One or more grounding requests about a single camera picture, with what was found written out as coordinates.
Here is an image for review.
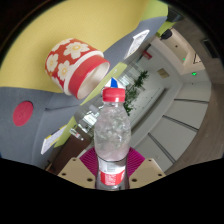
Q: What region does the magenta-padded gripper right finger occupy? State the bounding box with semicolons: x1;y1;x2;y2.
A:
125;147;167;189

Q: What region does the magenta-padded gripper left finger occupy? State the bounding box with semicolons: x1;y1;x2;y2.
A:
57;147;100;189

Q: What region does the clear red-capped water bottle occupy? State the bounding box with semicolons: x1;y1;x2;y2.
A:
93;85;132;191

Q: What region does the flat round red coaster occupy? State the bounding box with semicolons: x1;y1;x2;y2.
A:
12;100;35;128

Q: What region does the row of green potted plants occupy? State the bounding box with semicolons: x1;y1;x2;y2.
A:
123;69;150;116

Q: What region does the red floral mug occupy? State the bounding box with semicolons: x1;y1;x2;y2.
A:
44;37;111;101

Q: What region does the red floor bin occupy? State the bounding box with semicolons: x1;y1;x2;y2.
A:
142;49;154;61

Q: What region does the dark chair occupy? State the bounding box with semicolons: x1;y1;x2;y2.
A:
161;29;174;41

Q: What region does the framed wall picture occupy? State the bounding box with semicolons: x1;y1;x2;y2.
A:
157;68;170;80

